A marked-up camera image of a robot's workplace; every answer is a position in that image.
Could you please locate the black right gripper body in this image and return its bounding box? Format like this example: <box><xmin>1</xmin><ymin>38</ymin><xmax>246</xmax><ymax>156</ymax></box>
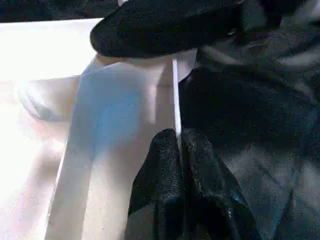
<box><xmin>240</xmin><ymin>0</ymin><xmax>283</xmax><ymax>31</ymax></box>

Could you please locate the black mat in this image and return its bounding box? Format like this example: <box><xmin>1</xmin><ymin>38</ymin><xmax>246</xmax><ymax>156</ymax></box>
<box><xmin>0</xmin><ymin>0</ymin><xmax>320</xmax><ymax>240</ymax></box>

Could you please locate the white plastic table top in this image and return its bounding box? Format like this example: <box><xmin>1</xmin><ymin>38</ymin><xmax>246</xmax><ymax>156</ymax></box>
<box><xmin>0</xmin><ymin>17</ymin><xmax>199</xmax><ymax>240</ymax></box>

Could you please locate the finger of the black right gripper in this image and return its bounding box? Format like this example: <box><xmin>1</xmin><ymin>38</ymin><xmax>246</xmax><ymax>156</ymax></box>
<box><xmin>89</xmin><ymin>0</ymin><xmax>244</xmax><ymax>60</ymax></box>

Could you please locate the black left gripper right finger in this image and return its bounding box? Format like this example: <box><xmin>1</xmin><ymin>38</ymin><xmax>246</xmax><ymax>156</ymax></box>
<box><xmin>180</xmin><ymin>129</ymin><xmax>261</xmax><ymax>240</ymax></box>

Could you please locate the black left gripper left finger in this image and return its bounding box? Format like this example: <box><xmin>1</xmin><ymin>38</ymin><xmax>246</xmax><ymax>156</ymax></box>
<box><xmin>127</xmin><ymin>128</ymin><xmax>186</xmax><ymax>240</ymax></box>

